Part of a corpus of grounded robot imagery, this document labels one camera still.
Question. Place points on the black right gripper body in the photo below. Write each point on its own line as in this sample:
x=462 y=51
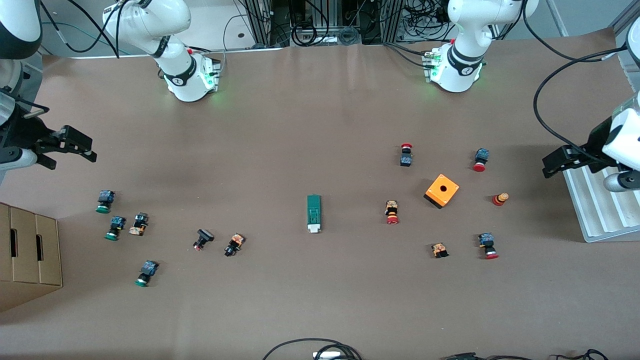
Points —
x=21 y=131

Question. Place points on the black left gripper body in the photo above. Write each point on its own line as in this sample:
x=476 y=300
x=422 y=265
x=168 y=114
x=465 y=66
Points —
x=597 y=141

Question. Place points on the green circuit board module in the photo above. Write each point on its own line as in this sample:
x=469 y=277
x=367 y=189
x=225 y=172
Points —
x=314 y=210

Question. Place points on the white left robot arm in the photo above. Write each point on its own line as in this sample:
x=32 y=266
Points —
x=465 y=50

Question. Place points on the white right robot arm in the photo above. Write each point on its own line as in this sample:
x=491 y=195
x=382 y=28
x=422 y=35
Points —
x=150 y=20

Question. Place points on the green mushroom button blue block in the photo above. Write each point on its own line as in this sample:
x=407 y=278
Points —
x=106 y=196
x=116 y=223
x=149 y=269

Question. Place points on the white ridged plastic tray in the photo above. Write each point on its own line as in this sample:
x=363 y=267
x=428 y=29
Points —
x=595 y=215

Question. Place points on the red yellow emergency stop head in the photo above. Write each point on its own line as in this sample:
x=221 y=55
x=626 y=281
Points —
x=499 y=200

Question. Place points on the red mushroom button blue block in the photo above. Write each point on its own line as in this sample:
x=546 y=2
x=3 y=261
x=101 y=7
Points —
x=486 y=241
x=482 y=155

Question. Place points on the brown cardboard box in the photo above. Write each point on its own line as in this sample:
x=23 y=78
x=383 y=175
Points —
x=30 y=250

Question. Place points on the small orange contact block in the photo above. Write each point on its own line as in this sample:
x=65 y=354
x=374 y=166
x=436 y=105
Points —
x=439 y=249

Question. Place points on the red push button black block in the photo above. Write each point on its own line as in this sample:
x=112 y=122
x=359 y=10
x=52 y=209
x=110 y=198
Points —
x=406 y=160

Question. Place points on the red emergency button orange block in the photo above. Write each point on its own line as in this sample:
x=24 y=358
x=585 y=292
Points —
x=392 y=210

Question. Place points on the black selector switch orange block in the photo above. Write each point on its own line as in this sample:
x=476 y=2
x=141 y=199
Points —
x=235 y=243
x=140 y=220

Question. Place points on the orange button enclosure box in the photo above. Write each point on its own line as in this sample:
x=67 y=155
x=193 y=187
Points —
x=442 y=190

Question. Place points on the black flat-head switch red terminals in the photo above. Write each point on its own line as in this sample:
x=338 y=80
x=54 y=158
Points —
x=205 y=235

